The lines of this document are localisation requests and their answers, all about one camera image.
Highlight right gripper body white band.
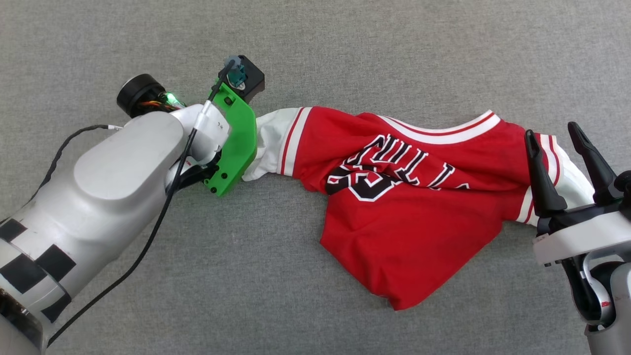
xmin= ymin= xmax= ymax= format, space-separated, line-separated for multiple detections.
xmin=532 ymin=197 xmax=631 ymax=267

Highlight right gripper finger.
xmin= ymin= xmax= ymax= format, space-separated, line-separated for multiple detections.
xmin=568 ymin=121 xmax=620 ymax=206
xmin=524 ymin=129 xmax=568 ymax=218

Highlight thin black labelled cable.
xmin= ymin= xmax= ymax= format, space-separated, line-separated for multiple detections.
xmin=27 ymin=124 xmax=123 ymax=203

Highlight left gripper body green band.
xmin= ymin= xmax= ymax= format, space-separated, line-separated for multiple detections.
xmin=117 ymin=74 xmax=257 ymax=197

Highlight red basketball jersey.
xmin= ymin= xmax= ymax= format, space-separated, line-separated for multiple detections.
xmin=242 ymin=106 xmax=595 ymax=312

